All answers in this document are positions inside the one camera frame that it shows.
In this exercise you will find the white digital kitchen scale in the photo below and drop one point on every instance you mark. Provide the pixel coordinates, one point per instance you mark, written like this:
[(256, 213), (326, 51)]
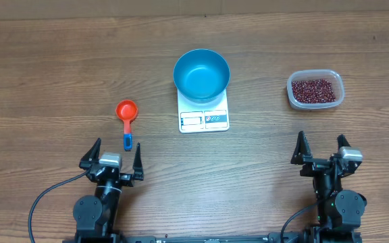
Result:
[(212, 116)]

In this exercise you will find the red scoop with blue handle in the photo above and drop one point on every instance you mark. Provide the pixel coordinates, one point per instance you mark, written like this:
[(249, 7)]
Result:
[(127, 112)]

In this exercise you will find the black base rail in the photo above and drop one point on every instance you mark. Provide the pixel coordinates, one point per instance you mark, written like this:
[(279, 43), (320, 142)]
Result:
[(211, 239)]

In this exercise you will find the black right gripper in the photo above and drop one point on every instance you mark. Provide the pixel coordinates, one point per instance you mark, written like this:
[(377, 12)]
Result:
[(322, 164)]

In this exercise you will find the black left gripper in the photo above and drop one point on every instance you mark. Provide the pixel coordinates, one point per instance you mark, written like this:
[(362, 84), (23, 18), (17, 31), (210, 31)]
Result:
[(128, 180)]

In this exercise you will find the clear plastic food container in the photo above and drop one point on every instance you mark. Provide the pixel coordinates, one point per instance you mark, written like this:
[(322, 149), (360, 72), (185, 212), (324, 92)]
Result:
[(330, 75)]

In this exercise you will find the red beans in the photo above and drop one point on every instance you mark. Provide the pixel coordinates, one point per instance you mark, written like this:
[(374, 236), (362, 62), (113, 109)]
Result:
[(313, 91)]

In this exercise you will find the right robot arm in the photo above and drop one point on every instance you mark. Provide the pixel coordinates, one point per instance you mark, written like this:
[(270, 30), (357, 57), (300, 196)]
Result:
[(339, 211)]

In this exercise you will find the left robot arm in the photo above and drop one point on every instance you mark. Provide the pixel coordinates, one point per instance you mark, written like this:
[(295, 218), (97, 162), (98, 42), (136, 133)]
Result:
[(95, 214)]

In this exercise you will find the blue round bowl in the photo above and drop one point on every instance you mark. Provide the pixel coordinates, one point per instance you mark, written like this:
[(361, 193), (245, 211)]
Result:
[(201, 75)]

